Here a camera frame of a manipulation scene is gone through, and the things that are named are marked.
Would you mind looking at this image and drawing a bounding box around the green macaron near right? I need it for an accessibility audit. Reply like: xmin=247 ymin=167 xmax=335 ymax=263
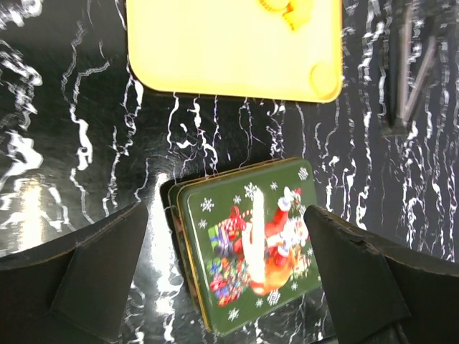
xmin=309 ymin=62 xmax=340 ymax=102

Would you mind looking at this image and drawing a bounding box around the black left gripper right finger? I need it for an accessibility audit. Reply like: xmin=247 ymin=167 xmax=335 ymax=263
xmin=304 ymin=206 xmax=458 ymax=343

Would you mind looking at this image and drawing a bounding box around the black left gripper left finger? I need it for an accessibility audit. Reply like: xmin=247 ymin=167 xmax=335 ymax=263
xmin=1 ymin=203 xmax=148 ymax=343

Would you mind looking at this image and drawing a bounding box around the yellow flower shaped cookie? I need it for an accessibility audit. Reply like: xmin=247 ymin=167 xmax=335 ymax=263
xmin=259 ymin=0 xmax=313 ymax=31

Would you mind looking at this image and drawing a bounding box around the gold square cookie tin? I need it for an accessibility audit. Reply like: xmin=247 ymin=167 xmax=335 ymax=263
xmin=166 ymin=157 xmax=302 ymax=330

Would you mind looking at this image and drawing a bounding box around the yellow serving tray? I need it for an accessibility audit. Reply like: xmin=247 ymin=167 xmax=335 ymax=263
xmin=126 ymin=0 xmax=343 ymax=102

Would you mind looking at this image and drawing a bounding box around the gold tin lid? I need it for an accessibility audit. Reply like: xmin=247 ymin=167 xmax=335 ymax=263
xmin=176 ymin=157 xmax=323 ymax=337

